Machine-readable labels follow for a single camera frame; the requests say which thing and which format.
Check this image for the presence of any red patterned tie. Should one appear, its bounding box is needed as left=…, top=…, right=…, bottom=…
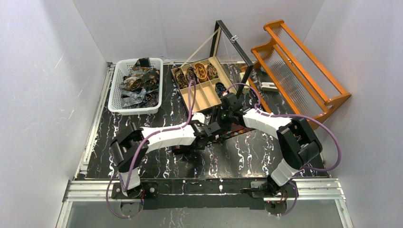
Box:
left=217, top=124, right=253, bottom=142

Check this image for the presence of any blue green tie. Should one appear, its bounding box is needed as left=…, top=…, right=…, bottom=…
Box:
left=215, top=82, right=227, bottom=97

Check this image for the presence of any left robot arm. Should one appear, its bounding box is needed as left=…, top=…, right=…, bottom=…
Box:
left=110, top=113, right=223, bottom=198

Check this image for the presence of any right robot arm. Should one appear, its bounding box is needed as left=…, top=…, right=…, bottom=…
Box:
left=217, top=93, right=323, bottom=196

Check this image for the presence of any pile of patterned ties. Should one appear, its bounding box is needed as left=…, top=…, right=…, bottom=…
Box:
left=119, top=58, right=160, bottom=109

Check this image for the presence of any small cream box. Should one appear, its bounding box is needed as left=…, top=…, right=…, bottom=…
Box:
left=239, top=72, right=250, bottom=95

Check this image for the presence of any wooden tie storage box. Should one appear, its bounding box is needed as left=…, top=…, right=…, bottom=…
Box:
left=171, top=58, right=232, bottom=115

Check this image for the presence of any white stapler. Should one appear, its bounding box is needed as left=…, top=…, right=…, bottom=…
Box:
left=260, top=82, right=278, bottom=92

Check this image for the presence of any rolled brown patterned tie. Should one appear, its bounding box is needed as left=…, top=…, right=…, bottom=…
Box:
left=206, top=63, right=219, bottom=80

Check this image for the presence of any glass box lid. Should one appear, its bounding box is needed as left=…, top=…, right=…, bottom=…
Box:
left=210, top=20, right=253, bottom=98

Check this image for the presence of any rolled orange tie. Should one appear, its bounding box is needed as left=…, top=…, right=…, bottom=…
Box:
left=193, top=63, right=209, bottom=82

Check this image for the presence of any rolled purple patterned tie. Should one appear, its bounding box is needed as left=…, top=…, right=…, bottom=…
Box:
left=185, top=66, right=199, bottom=84

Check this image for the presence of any rolled dark striped tie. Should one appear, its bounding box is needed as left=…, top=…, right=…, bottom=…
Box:
left=174, top=68, right=189, bottom=89

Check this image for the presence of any orange wooden rack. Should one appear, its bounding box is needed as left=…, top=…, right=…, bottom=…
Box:
left=251, top=20, right=351, bottom=123

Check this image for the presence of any white plastic basket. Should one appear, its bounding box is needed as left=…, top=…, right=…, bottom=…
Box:
left=107, top=57, right=163, bottom=115

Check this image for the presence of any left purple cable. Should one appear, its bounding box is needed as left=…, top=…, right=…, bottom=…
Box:
left=105, top=79, right=197, bottom=219

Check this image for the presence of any purple cable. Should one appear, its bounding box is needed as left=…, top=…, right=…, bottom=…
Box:
left=105, top=79, right=197, bottom=219
left=224, top=82, right=343, bottom=218

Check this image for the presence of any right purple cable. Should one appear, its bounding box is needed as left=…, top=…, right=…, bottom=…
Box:
left=224, top=82, right=343, bottom=218

